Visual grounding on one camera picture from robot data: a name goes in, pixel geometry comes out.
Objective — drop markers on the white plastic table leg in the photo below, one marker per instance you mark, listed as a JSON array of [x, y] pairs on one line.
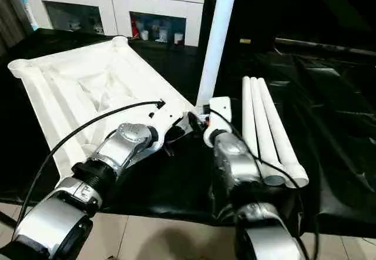
[[249, 116], [217, 42], [264, 124], [279, 124]]

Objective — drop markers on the white plastic table top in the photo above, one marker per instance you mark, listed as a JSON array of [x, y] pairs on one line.
[[73, 80]]

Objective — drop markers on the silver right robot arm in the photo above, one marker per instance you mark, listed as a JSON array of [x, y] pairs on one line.
[[235, 160]]

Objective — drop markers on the black mat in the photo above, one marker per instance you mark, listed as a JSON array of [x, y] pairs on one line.
[[176, 183]]

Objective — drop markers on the white cup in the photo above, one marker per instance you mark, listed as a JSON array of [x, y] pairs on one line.
[[144, 34], [178, 38]]

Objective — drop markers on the small tan label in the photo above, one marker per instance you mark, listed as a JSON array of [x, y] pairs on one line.
[[244, 40]]

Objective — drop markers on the white textured jar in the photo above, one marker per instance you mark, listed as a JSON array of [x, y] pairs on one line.
[[162, 35]]

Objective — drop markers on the grey white ornament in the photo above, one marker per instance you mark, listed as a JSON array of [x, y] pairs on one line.
[[97, 24]]

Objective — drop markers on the dark metal rod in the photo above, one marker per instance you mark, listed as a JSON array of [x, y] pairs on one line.
[[323, 46]]

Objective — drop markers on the black backdrop cloth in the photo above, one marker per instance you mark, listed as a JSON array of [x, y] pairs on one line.
[[293, 7]]

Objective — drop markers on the small white figurine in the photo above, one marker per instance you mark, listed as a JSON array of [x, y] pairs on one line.
[[74, 24]]

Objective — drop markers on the blue patterned strip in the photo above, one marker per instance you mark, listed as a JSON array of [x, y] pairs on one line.
[[28, 10]]

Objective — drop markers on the grey curtain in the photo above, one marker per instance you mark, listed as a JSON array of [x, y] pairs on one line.
[[11, 13]]

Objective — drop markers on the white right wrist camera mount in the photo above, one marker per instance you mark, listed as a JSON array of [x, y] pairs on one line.
[[218, 110]]

